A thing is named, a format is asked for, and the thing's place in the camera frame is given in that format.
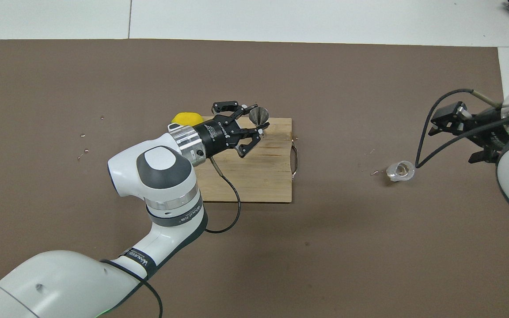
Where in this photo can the clear glass cup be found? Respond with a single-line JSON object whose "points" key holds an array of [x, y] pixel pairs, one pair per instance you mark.
{"points": [[400, 171]]}

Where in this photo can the brown table mat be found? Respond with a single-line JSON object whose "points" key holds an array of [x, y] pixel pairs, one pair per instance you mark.
{"points": [[325, 256]]}

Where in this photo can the yellow lemon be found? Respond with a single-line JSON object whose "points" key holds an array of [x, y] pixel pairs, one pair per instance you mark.
{"points": [[186, 118]]}

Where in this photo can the wooden cutting board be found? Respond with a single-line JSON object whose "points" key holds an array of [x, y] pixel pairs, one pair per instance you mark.
{"points": [[267, 172]]}

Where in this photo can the steel jigger cup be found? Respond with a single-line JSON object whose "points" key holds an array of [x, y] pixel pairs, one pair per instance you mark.
{"points": [[259, 115]]}

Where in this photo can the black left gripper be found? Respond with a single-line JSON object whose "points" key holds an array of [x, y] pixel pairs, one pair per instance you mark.
{"points": [[217, 134]]}

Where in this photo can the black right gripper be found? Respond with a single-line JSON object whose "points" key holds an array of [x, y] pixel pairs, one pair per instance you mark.
{"points": [[488, 130]]}

